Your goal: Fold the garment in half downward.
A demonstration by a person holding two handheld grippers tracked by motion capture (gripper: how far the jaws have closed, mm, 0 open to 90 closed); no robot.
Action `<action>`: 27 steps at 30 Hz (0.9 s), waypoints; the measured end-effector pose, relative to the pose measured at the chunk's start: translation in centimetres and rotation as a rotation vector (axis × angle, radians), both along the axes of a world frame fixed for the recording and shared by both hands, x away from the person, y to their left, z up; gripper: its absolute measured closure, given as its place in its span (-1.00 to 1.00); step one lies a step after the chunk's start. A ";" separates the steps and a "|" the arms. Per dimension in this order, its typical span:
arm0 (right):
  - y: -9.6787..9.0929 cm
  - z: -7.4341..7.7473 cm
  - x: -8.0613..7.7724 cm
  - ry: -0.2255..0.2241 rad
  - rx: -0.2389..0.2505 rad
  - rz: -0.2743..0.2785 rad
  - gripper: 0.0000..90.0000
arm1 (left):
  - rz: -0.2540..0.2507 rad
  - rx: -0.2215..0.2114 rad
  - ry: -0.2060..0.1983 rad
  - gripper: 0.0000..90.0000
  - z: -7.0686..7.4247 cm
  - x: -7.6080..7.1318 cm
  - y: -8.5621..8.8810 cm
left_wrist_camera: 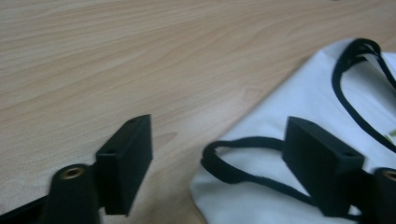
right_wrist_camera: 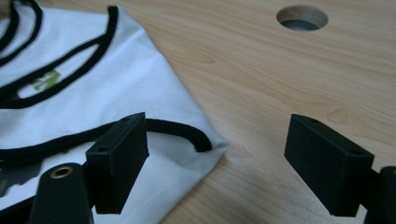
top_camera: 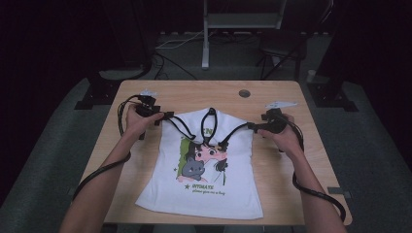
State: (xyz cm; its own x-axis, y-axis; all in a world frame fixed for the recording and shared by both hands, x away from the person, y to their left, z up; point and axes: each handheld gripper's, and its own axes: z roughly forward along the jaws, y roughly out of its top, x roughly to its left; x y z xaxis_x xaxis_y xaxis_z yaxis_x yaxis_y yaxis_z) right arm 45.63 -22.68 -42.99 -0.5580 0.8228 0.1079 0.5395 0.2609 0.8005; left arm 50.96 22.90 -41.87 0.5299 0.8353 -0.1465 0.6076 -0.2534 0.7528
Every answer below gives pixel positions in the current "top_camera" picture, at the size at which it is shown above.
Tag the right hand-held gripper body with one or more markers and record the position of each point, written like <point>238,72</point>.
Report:
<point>275,124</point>

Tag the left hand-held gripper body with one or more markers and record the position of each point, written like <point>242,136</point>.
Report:
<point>147,108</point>

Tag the white printed tank top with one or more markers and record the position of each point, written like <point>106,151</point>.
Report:
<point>207,200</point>

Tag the person's left hand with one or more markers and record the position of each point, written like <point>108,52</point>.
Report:
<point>136,124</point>

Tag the person's right hand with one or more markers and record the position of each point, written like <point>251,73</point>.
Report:
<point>290,139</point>

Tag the grey round base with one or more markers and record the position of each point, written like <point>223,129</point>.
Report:
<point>121,74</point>

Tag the black stand base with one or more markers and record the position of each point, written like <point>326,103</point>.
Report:
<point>100,93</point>
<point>330,95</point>

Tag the small white cylinder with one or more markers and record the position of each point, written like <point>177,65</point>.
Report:
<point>310,76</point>

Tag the black chair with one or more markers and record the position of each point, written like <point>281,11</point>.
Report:
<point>281,43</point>

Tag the white metal stand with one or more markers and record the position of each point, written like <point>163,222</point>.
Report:
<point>205,42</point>

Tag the grey tape piece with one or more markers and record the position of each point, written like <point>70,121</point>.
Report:
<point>340,191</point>

